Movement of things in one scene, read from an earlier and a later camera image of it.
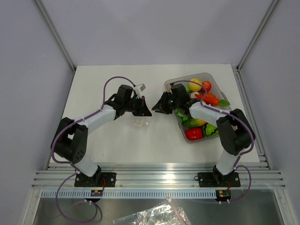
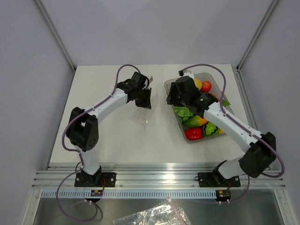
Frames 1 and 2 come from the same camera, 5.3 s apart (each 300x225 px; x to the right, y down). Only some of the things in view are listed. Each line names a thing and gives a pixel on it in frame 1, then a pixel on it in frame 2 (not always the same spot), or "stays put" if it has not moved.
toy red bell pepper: (193, 134) stays put
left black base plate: (98, 179) stays put
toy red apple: (208, 85) stays put
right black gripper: (161, 105) to (171, 99)
